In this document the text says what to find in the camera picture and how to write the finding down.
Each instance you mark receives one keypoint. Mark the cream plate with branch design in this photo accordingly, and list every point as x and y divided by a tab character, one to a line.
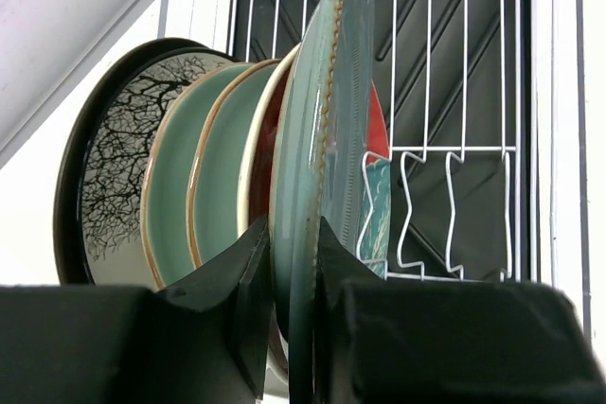
136	92

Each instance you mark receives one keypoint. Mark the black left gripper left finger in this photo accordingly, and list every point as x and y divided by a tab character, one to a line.
203	339

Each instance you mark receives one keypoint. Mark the white wire dish rack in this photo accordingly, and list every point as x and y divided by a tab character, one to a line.
263	30

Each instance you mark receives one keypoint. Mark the plain teal plate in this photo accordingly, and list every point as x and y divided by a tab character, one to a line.
317	170

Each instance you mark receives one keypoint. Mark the black drip tray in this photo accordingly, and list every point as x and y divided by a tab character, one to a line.
450	75

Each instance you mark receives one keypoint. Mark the red and teal plate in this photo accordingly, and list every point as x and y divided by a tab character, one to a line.
254	178

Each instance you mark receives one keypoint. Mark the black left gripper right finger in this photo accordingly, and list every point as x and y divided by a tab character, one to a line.
407	341

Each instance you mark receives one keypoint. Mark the dark rimmed cream plate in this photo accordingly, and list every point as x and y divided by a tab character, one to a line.
68	247

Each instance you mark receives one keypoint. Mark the green plate with flower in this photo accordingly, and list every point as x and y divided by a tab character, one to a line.
163	196
213	184

